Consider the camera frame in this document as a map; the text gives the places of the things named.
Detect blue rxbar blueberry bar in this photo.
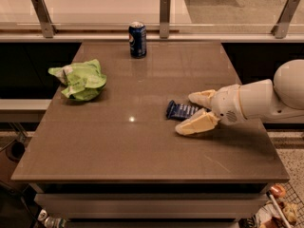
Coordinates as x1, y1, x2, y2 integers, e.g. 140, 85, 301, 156
166, 101, 199, 121

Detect blue pepsi can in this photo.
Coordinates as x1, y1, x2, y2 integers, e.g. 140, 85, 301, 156
128, 22, 146, 58

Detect right metal railing bracket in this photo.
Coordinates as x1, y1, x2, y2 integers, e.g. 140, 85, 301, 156
271, 0, 301, 39

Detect green crumpled chip bag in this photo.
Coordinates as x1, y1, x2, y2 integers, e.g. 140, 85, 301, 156
48, 59, 107, 102

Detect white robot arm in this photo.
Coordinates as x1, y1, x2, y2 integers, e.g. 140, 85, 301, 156
175, 59, 304, 136

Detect dark round stool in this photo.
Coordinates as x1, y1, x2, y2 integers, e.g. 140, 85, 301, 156
6, 141, 25, 162

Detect middle metal railing bracket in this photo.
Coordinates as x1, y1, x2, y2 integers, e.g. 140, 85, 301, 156
160, 0, 171, 39

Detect metal railing bracket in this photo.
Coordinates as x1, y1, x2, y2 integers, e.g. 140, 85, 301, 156
31, 0, 56, 38
271, 0, 301, 39
160, 0, 171, 39

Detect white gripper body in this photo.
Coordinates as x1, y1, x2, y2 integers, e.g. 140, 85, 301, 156
211, 85, 246, 125

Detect left metal railing bracket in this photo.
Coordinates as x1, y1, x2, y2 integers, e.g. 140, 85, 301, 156
31, 0, 56, 38

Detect grey drawer front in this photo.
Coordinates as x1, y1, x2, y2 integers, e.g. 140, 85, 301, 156
35, 194, 267, 219

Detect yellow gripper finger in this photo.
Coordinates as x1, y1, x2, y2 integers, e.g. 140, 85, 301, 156
188, 89, 216, 109
175, 109, 219, 136

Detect cans under table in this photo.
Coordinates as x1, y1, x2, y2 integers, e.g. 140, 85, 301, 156
38, 209, 67, 228

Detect wire basket with snacks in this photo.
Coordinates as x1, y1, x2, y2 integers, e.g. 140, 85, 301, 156
253, 183, 304, 228

